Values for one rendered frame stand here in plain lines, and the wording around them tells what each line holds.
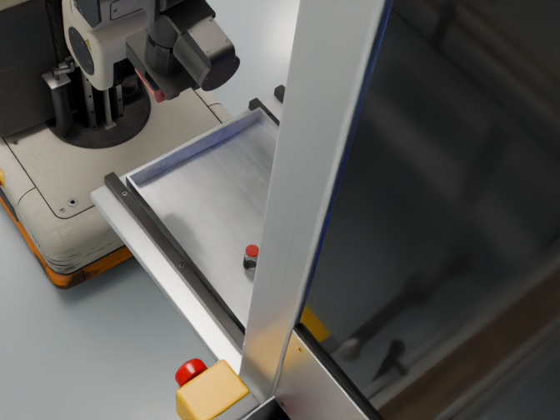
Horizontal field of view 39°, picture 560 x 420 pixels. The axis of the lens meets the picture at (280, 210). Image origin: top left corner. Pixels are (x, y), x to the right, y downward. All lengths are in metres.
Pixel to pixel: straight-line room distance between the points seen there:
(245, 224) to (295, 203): 0.59
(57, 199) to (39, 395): 0.48
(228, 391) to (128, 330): 1.19
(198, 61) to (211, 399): 0.39
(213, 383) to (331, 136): 0.47
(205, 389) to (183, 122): 1.28
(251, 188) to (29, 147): 0.95
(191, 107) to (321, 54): 1.66
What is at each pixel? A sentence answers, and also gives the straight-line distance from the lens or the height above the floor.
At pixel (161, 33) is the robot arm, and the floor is 1.24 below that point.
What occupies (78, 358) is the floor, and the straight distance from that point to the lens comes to 2.10.
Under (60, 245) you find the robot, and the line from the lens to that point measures 1.95.
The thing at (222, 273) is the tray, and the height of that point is 0.88.
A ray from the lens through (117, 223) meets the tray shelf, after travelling 1.23.
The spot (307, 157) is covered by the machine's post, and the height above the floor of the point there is 1.46.
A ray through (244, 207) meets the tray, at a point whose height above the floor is 0.88.
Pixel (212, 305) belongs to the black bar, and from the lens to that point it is 1.13.
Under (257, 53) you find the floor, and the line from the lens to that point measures 2.71.
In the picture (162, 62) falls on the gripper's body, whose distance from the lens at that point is 1.01.
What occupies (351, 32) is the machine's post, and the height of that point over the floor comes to 1.59.
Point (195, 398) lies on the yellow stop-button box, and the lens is 0.94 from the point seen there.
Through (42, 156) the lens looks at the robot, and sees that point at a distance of 2.08.
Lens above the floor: 1.91
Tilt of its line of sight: 56 degrees down
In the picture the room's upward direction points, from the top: 11 degrees clockwise
